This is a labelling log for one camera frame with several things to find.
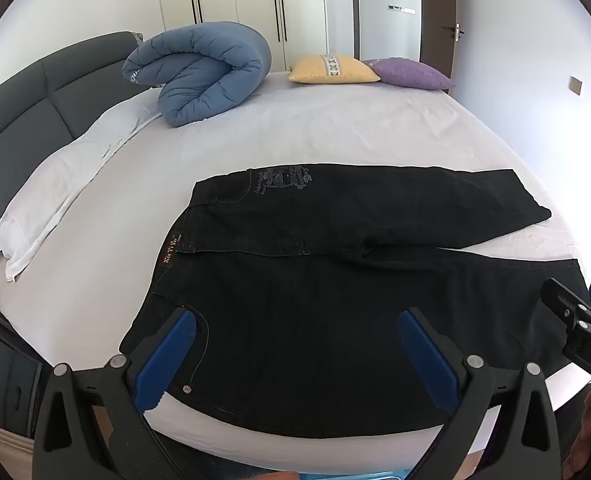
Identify black jeans pants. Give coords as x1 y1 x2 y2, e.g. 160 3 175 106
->
121 164 588 438

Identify purple cushion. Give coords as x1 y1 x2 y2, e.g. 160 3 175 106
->
364 58 456 90

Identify yellow cushion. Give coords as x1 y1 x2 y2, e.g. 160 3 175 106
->
289 54 380 84

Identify blue folded duvet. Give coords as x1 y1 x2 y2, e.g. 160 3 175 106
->
122 22 272 127

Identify black nightstand drawers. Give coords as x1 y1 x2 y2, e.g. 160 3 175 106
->
0 324 45 439

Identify white pillow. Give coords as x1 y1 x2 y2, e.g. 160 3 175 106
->
0 88 161 282

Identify white bed sheet mattress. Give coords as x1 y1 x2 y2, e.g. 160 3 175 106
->
0 75 587 472

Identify dark grey headboard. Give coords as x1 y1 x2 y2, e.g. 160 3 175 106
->
0 32 144 217

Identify brown door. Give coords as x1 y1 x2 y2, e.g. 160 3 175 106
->
420 0 465 81

